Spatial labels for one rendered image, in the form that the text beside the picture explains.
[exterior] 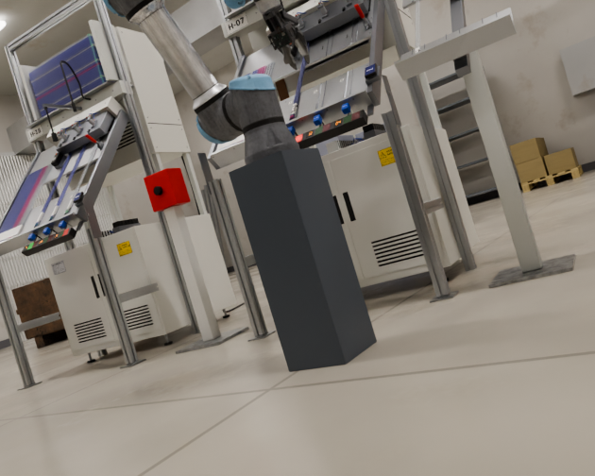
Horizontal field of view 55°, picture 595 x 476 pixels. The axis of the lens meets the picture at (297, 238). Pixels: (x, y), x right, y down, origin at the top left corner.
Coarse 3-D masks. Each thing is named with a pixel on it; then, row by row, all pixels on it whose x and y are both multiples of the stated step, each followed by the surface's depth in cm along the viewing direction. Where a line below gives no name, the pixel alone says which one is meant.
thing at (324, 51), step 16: (368, 16) 224; (336, 32) 230; (352, 32) 222; (368, 32) 215; (272, 48) 254; (320, 48) 229; (336, 48) 221; (352, 48) 223; (256, 64) 253; (288, 64) 235; (320, 64) 230; (272, 80) 234
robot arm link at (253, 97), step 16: (240, 80) 147; (256, 80) 147; (240, 96) 148; (256, 96) 146; (272, 96) 149; (224, 112) 153; (240, 112) 149; (256, 112) 147; (272, 112) 147; (240, 128) 155
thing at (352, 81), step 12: (348, 72) 205; (360, 72) 201; (324, 84) 209; (336, 84) 204; (348, 84) 199; (360, 84) 195; (300, 96) 213; (312, 96) 208; (324, 96) 203; (336, 96) 199; (288, 108) 212; (300, 108) 207; (312, 108) 203; (288, 120) 207
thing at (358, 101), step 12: (348, 96) 190; (360, 96) 189; (324, 108) 194; (336, 108) 194; (360, 108) 192; (300, 120) 200; (312, 120) 199; (324, 120) 198; (300, 132) 204; (240, 144) 212; (216, 156) 218; (228, 156) 217; (240, 156) 216
